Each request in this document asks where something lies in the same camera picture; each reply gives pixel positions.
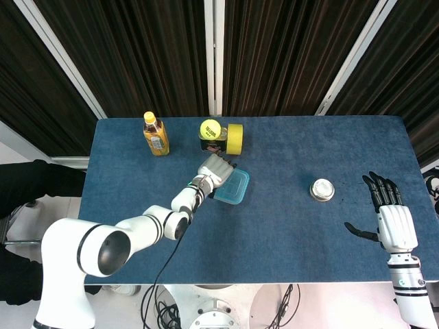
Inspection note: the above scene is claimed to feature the yellow tea bottle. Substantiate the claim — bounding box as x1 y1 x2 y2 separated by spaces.
142 111 171 158

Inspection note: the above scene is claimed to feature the white frame post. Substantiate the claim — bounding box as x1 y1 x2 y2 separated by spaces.
204 0 225 117
314 0 391 117
13 0 108 120

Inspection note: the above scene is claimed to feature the blue plastic lid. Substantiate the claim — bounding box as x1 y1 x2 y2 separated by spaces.
209 167 251 206

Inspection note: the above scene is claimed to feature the thin black floor cable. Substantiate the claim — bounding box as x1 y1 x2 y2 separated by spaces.
269 283 301 329

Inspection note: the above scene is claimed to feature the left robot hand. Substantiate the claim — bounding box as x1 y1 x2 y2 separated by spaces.
197 153 238 189

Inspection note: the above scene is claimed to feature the yellow tape roll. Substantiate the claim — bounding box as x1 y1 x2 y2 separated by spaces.
225 123 245 156

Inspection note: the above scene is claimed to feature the blue table cloth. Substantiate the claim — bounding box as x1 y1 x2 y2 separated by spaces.
78 116 439 285

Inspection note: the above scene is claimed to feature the dark brown pleated curtain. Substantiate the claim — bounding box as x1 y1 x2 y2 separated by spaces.
0 0 439 169

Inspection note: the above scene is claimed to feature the small round silver can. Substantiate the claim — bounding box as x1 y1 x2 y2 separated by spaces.
309 178 335 203

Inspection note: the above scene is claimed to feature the black white patterned object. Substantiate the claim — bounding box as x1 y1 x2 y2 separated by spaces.
423 167 439 214

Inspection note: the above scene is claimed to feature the yellow tennis ball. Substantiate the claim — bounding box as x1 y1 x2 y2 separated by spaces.
200 119 222 140

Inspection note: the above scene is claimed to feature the black floor cable bundle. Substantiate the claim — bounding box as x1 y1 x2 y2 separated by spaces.
152 286 181 329

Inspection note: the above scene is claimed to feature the metal chair frame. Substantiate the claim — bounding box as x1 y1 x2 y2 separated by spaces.
0 201 43 245

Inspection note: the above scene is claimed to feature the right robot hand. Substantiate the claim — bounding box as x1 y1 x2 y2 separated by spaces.
344 171 420 255

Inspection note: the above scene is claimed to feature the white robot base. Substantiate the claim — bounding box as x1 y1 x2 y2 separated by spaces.
164 284 261 329

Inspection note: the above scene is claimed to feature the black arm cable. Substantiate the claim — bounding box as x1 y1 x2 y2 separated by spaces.
141 190 203 329

